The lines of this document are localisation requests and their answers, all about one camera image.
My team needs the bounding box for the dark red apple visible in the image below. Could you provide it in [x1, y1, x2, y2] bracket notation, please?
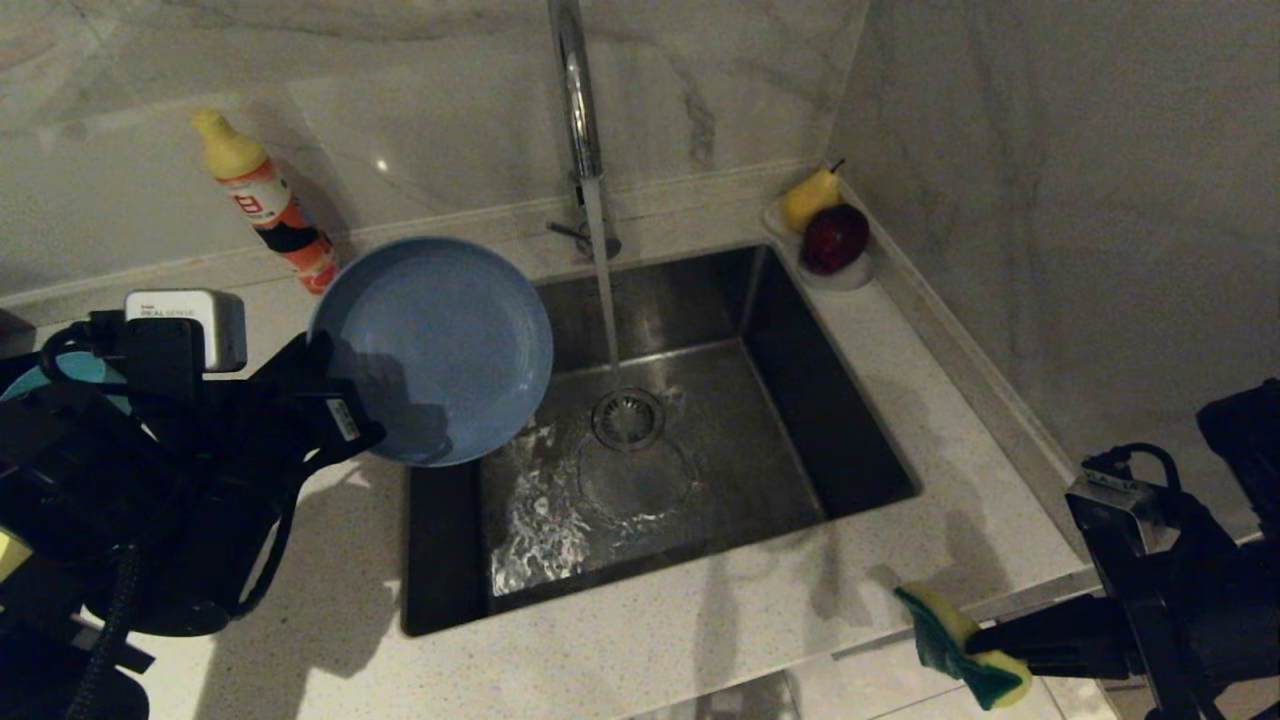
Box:
[799, 203, 871, 276]

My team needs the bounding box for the orange white dish soap bottle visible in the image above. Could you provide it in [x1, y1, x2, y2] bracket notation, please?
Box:
[190, 107, 343, 296]

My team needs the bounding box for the running water stream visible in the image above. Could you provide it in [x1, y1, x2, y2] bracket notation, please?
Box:
[582, 175, 631, 376]

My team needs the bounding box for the blue plate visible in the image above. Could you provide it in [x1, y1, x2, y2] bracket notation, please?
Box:
[307, 236, 555, 469]

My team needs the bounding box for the round metal drain strainer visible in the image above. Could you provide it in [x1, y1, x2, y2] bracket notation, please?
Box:
[591, 388, 666, 453]

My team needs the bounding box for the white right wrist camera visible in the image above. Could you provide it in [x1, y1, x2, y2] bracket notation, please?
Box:
[1064, 470, 1166, 558]

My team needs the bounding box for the chrome kitchen faucet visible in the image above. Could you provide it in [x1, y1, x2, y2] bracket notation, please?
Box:
[546, 0, 623, 263]

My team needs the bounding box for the stainless steel sink basin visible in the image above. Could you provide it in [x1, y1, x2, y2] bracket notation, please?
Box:
[401, 245, 919, 638]

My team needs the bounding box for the yellow pear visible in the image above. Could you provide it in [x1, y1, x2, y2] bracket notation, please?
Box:
[781, 158, 846, 234]

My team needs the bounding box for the teal bowl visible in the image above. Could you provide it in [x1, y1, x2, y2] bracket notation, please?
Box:
[0, 350, 134, 416]

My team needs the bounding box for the yellow sponge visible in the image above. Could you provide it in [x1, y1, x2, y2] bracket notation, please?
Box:
[893, 583, 1034, 711]

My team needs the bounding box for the small white fruit dish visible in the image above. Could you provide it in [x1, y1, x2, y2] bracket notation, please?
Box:
[763, 197, 874, 292]

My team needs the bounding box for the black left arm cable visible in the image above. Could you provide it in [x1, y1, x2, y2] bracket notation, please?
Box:
[38, 312, 131, 386]

